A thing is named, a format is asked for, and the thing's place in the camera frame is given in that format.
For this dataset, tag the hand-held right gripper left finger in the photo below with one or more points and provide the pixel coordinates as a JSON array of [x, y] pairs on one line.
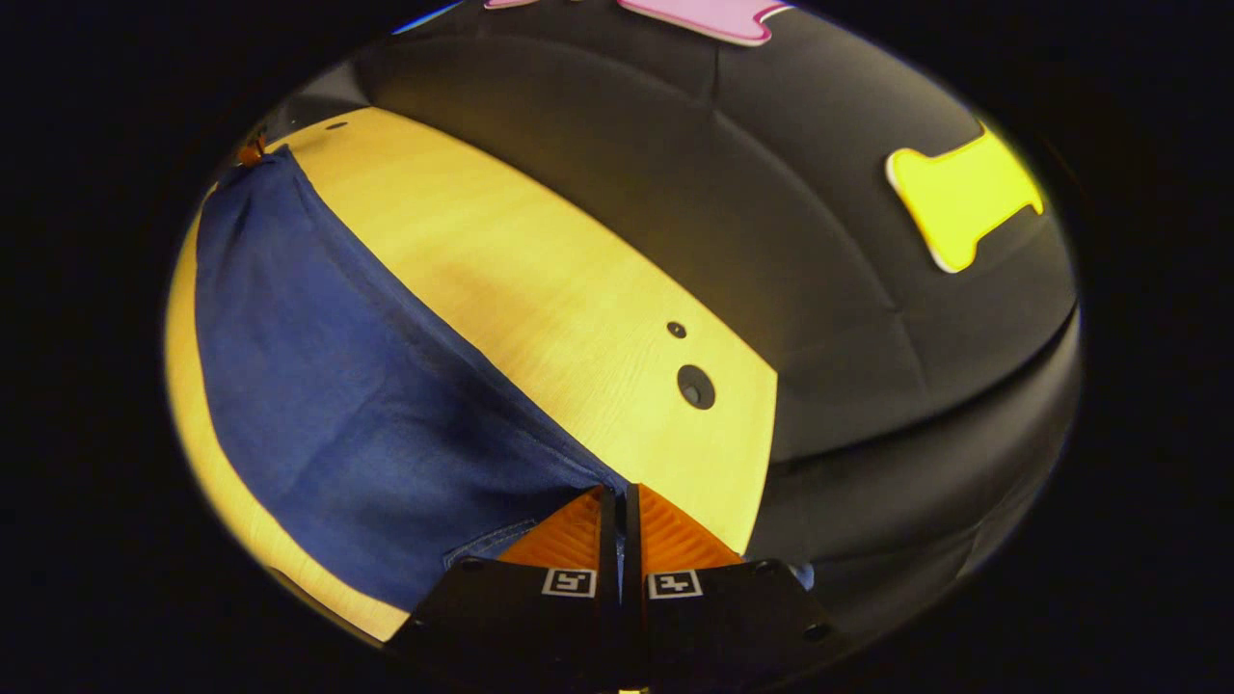
[[540, 617]]

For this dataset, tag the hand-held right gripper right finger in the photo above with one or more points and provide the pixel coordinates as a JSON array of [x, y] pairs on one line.
[[713, 627]]

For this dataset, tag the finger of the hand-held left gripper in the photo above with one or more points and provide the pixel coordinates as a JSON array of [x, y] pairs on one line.
[[253, 150]]

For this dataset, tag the blue jeans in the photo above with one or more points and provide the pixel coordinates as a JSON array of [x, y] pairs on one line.
[[366, 405]]

